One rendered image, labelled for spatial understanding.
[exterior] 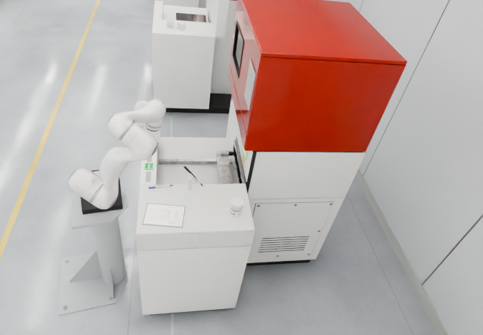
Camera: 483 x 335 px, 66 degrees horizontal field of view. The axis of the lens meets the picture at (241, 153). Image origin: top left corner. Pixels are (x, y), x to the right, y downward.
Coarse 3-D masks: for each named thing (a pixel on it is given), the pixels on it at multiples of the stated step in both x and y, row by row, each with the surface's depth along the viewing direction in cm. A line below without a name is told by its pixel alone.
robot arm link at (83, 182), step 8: (80, 168) 174; (72, 176) 169; (80, 176) 169; (88, 176) 171; (96, 176) 174; (72, 184) 168; (80, 184) 168; (88, 184) 169; (96, 184) 171; (80, 192) 169; (88, 192) 169; (88, 200) 171
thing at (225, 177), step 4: (216, 156) 252; (216, 160) 252; (220, 168) 243; (224, 168) 244; (228, 168) 244; (220, 172) 241; (224, 172) 241; (228, 172) 242; (220, 176) 238; (224, 176) 238; (228, 176) 239; (220, 180) 235; (224, 180) 235; (228, 180) 236
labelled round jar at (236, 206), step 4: (232, 200) 200; (236, 200) 200; (240, 200) 201; (232, 204) 198; (236, 204) 198; (240, 204) 198; (232, 208) 200; (236, 208) 199; (240, 208) 200; (232, 212) 201; (236, 212) 200; (240, 212) 202; (236, 216) 203
